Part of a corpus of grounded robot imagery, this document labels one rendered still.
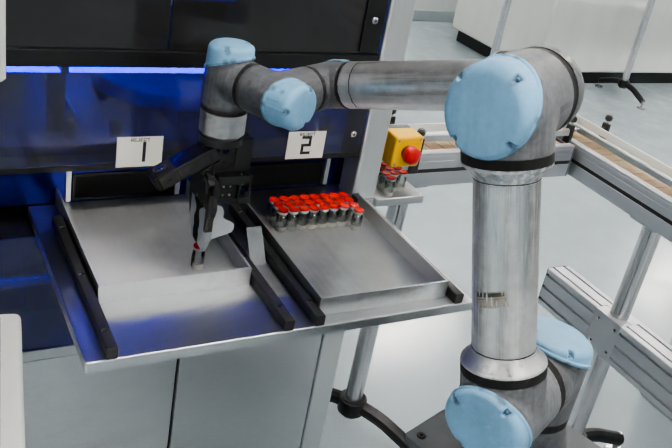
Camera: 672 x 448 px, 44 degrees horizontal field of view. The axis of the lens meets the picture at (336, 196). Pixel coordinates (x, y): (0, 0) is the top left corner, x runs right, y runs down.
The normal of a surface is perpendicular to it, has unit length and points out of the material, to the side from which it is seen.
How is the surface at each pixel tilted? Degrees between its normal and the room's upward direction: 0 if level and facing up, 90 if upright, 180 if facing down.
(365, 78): 67
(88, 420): 90
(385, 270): 0
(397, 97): 109
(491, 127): 83
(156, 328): 0
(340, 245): 0
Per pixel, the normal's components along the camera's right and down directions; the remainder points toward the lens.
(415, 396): 0.17, -0.88
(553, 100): 0.78, 0.05
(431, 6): 0.46, 0.46
